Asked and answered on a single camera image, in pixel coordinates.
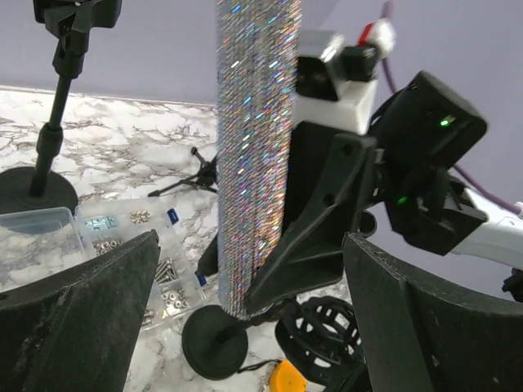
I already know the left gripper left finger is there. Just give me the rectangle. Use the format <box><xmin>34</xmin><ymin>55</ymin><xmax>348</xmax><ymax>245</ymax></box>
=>
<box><xmin>1</xmin><ymin>230</ymin><xmax>160</xmax><ymax>391</ymax></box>

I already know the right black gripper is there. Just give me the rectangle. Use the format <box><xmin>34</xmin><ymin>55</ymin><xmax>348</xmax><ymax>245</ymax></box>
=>
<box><xmin>245</xmin><ymin>121</ymin><xmax>377</xmax><ymax>313</ymax></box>

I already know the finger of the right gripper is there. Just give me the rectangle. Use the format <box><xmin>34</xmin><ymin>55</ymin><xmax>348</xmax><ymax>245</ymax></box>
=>
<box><xmin>196</xmin><ymin>235</ymin><xmax>218</xmax><ymax>277</ymax></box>

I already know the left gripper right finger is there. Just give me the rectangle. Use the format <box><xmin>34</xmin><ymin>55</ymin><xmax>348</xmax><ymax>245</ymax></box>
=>
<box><xmin>343</xmin><ymin>234</ymin><xmax>522</xmax><ymax>391</ymax></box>

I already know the shock mount round base stand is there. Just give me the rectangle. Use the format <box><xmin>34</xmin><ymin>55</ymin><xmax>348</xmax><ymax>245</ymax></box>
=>
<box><xmin>275</xmin><ymin>296</ymin><xmax>373</xmax><ymax>391</ymax></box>

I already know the black tripod shock mount stand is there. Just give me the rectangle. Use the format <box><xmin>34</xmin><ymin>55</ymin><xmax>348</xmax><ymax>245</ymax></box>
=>
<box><xmin>148</xmin><ymin>146</ymin><xmax>217</xmax><ymax>198</ymax></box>

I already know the glitter microphone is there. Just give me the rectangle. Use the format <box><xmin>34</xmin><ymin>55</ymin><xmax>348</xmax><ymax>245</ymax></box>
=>
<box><xmin>217</xmin><ymin>1</ymin><xmax>302</xmax><ymax>320</ymax></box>

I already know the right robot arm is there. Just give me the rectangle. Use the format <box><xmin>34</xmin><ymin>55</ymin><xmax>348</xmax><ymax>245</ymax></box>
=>
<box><xmin>198</xmin><ymin>72</ymin><xmax>518</xmax><ymax>319</ymax></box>

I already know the clear screw organizer box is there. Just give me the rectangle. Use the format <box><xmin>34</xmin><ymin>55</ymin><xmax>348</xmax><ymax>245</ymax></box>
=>
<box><xmin>1</xmin><ymin>198</ymin><xmax>204</xmax><ymax>330</ymax></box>

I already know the orange tape measure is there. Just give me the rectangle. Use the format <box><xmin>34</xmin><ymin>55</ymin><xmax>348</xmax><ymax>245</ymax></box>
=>
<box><xmin>239</xmin><ymin>359</ymin><xmax>306</xmax><ymax>392</ymax></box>

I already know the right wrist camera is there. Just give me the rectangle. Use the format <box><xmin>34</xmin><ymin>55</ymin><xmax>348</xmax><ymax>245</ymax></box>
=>
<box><xmin>292</xmin><ymin>17</ymin><xmax>396</xmax><ymax>136</ymax></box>

